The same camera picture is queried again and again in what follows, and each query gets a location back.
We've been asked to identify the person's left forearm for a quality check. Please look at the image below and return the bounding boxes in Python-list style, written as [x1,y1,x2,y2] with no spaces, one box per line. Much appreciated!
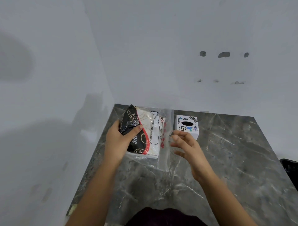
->
[65,160,121,226]

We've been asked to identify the Dove tissue plastic packet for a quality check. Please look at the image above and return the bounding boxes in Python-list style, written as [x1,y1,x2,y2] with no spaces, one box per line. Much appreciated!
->
[119,104,174,172]

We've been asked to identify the trash bin with black liner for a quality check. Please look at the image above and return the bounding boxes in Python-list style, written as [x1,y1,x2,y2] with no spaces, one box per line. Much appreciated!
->
[279,159,298,187]

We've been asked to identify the person's right forearm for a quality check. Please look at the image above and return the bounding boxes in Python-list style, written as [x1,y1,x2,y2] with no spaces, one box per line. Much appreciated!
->
[198,172,258,226]

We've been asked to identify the white stickered tissue box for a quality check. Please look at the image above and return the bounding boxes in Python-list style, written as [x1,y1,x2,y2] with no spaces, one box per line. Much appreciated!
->
[173,115,200,140]

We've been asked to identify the person's right hand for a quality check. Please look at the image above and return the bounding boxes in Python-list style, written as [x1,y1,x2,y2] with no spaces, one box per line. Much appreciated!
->
[170,130,216,183]

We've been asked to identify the person's dark maroon top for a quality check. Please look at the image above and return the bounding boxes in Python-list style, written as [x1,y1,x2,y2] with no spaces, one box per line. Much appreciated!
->
[125,207,208,226]

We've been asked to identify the person's left hand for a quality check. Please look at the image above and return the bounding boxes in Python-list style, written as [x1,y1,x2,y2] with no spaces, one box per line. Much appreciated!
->
[103,120,143,166]

